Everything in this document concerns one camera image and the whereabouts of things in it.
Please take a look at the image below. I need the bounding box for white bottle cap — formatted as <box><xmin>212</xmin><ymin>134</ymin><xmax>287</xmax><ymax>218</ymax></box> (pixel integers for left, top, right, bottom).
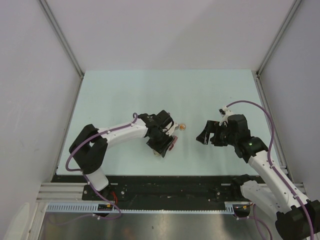
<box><xmin>179</xmin><ymin>123</ymin><xmax>186</xmax><ymax>131</ymax></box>

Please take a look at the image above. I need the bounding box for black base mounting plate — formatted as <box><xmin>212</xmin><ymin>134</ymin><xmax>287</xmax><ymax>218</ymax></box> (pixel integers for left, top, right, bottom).
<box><xmin>82</xmin><ymin>174</ymin><xmax>263</xmax><ymax>211</ymax></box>

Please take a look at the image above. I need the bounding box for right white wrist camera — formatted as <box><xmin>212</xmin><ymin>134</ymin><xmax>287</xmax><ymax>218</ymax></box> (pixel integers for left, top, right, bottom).
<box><xmin>219</xmin><ymin>106</ymin><xmax>234</xmax><ymax>126</ymax></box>

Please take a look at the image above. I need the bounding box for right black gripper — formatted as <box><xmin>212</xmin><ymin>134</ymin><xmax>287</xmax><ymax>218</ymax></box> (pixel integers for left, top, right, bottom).
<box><xmin>196</xmin><ymin>120</ymin><xmax>238</xmax><ymax>147</ymax></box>

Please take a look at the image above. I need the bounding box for red pill organizer box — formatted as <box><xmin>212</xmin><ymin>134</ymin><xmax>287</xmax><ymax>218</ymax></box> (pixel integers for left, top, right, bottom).
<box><xmin>168</xmin><ymin>135</ymin><xmax>178</xmax><ymax>151</ymax></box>

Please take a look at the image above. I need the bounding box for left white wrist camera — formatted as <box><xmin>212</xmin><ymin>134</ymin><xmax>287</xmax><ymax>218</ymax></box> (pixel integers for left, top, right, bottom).
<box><xmin>162</xmin><ymin>121</ymin><xmax>180</xmax><ymax>136</ymax></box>

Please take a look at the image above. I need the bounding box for white slotted cable duct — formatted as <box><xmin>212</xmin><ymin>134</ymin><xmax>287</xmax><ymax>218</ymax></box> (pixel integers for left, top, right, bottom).
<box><xmin>46</xmin><ymin>201</ymin><xmax>237</xmax><ymax>215</ymax></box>

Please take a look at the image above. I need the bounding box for aluminium frame post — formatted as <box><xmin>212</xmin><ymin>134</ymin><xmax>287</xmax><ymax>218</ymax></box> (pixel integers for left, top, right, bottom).
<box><xmin>37</xmin><ymin>0</ymin><xmax>85</xmax><ymax>80</ymax></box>
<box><xmin>255</xmin><ymin>0</ymin><xmax>304</xmax><ymax>77</ymax></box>

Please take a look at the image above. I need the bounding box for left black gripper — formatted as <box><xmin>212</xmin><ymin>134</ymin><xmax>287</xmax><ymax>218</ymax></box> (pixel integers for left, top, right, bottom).
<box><xmin>147</xmin><ymin>127</ymin><xmax>175</xmax><ymax>157</ymax></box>

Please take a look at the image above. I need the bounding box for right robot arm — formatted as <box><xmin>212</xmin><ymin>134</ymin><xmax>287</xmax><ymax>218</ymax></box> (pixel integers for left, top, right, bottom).
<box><xmin>196</xmin><ymin>114</ymin><xmax>320</xmax><ymax>240</ymax></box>

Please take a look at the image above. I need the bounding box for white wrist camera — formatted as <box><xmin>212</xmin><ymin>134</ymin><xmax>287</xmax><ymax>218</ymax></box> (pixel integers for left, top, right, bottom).
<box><xmin>162</xmin><ymin>121</ymin><xmax>180</xmax><ymax>136</ymax></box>
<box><xmin>219</xmin><ymin>106</ymin><xmax>234</xmax><ymax>126</ymax></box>

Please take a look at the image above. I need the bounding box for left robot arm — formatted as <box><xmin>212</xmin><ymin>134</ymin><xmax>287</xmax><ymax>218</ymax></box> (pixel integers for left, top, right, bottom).
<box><xmin>65</xmin><ymin>110</ymin><xmax>180</xmax><ymax>200</ymax></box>

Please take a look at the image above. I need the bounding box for left aluminium frame post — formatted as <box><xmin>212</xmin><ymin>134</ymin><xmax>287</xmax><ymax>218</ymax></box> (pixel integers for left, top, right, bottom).
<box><xmin>37</xmin><ymin>0</ymin><xmax>85</xmax><ymax>80</ymax></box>

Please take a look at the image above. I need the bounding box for right aluminium frame post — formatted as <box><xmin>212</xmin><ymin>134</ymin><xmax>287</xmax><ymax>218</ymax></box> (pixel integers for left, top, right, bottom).
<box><xmin>255</xmin><ymin>0</ymin><xmax>304</xmax><ymax>77</ymax></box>

